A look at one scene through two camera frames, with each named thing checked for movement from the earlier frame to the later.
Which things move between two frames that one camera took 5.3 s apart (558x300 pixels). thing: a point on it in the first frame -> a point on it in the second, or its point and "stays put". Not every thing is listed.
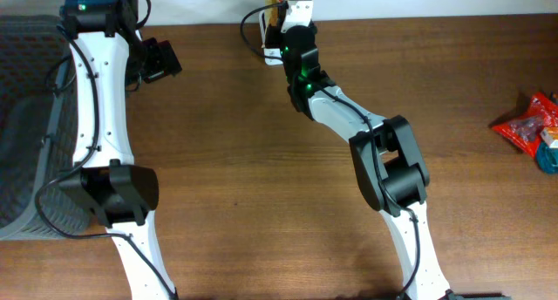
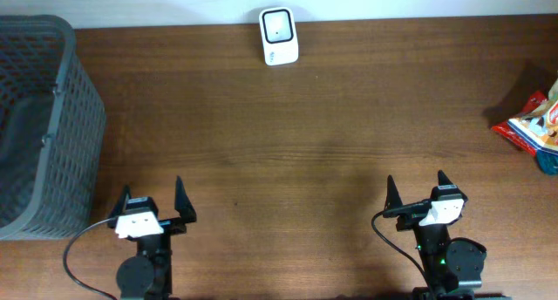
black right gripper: [276, 38] -> [411, 213]
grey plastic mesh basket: [37, 128] stays put
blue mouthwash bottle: [547, 157] stays put
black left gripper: [165, 60] -> [176, 225]
